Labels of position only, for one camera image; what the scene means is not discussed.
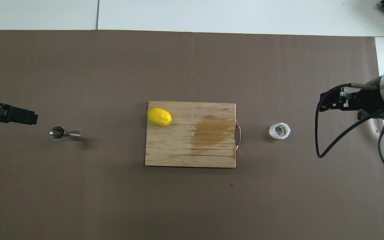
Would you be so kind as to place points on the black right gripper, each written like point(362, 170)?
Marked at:
point(372, 100)

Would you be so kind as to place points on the yellow lemon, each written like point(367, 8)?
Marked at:
point(159, 117)

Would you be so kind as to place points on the brown paper table mat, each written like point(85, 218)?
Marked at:
point(78, 183)

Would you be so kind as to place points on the steel double jigger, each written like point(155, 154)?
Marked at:
point(58, 132)

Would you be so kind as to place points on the clear glass cup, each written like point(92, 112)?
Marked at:
point(279, 131)

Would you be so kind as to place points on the wooden cutting board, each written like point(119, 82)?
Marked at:
point(178, 150)

